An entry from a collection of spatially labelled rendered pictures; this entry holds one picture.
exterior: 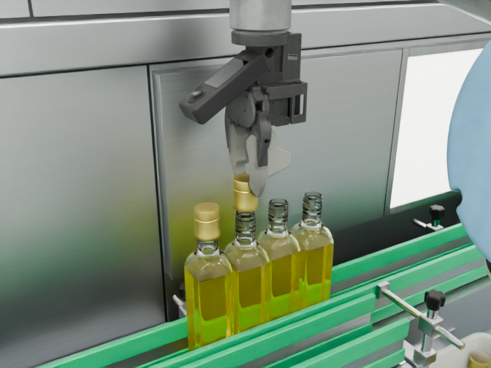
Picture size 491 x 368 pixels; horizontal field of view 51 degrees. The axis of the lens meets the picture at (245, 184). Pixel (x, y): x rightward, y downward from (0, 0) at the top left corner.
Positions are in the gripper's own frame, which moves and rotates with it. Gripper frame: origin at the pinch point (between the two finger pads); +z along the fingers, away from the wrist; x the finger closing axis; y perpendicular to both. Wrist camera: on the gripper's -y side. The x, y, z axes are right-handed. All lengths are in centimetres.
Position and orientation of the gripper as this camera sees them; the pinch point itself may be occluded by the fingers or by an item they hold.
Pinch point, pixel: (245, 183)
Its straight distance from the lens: 70.7
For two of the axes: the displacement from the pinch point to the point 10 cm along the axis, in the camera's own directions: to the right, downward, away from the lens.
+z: 0.0, 9.2, 3.9
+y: 8.7, -1.9, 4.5
